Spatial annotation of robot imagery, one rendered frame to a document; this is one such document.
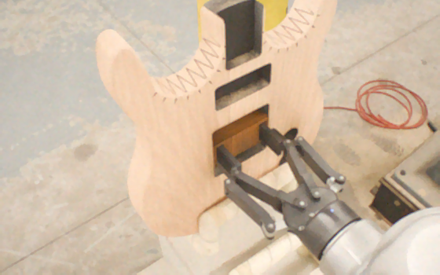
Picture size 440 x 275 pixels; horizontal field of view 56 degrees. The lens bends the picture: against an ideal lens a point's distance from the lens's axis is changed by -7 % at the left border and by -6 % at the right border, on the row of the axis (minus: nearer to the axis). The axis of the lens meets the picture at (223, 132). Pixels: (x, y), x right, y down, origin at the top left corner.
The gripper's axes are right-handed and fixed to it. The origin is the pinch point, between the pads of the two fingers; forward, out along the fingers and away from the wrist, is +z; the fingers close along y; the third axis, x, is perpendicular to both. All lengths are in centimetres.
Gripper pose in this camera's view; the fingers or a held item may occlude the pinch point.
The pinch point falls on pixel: (243, 143)
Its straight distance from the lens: 64.3
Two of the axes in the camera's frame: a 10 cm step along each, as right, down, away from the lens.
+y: 8.2, -4.3, 3.9
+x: -0.2, -6.9, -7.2
